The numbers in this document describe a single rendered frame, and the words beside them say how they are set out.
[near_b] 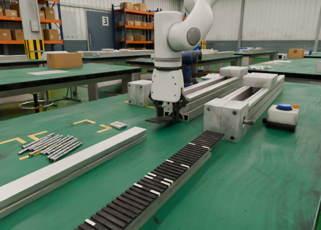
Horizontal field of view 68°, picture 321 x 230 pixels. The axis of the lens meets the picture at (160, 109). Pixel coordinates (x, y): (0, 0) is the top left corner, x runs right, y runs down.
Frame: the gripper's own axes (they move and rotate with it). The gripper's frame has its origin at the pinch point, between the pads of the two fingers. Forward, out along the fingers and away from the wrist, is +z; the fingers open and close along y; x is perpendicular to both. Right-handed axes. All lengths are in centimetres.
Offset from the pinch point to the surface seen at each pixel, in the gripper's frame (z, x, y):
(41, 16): -119, 516, -897
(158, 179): -0.3, -33.6, 18.9
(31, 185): 0.0, -46.6, 1.8
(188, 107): -2.1, 5.7, 4.7
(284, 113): -2.6, 13.7, 32.6
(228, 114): -4.7, -3.3, 21.0
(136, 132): 0.0, -17.8, 1.4
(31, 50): -5, 245, -519
